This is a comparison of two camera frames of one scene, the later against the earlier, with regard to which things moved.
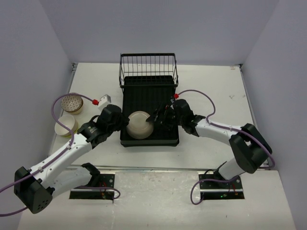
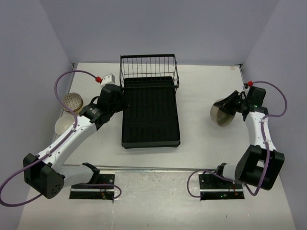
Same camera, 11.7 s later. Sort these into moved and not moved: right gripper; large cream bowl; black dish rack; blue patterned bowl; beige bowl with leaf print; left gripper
Moved: left gripper; large cream bowl; right gripper
Not moved: blue patterned bowl; beige bowl with leaf print; black dish rack
